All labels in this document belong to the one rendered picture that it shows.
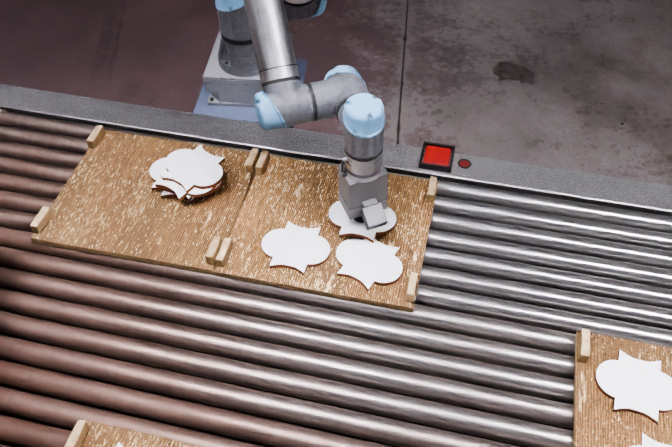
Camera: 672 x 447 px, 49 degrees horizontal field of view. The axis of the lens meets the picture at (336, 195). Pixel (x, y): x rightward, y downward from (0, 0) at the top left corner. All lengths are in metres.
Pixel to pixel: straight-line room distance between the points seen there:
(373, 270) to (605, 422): 0.50
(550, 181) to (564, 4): 2.40
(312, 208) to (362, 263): 0.19
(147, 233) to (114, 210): 0.11
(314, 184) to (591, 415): 0.74
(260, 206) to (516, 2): 2.64
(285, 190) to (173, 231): 0.26
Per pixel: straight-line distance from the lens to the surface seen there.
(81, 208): 1.73
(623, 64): 3.75
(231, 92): 1.96
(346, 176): 1.46
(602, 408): 1.42
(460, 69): 3.54
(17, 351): 1.56
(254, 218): 1.61
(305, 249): 1.54
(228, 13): 1.85
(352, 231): 1.55
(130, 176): 1.76
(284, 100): 1.41
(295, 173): 1.70
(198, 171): 1.66
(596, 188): 1.78
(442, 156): 1.75
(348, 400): 1.39
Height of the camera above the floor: 2.15
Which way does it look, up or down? 47 degrees down
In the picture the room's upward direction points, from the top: 1 degrees counter-clockwise
